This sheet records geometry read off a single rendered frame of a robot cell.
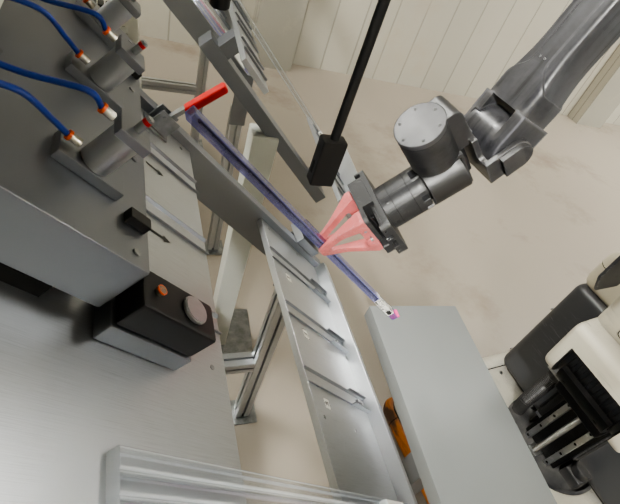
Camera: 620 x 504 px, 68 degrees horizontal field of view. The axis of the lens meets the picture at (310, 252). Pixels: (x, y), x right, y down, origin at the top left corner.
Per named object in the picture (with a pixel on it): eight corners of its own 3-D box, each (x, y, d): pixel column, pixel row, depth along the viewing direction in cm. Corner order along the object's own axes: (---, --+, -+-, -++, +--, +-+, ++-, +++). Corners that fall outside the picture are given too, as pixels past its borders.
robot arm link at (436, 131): (536, 157, 53) (489, 117, 58) (524, 89, 44) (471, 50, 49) (448, 220, 55) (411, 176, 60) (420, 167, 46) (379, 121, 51)
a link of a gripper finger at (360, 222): (312, 253, 56) (378, 213, 54) (298, 213, 61) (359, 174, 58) (337, 277, 61) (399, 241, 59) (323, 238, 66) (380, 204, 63)
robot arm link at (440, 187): (484, 187, 56) (461, 156, 59) (472, 155, 50) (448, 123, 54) (433, 216, 57) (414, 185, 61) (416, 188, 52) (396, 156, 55)
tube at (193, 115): (389, 313, 79) (395, 310, 79) (392, 320, 78) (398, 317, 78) (184, 111, 42) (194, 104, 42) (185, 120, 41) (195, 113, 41)
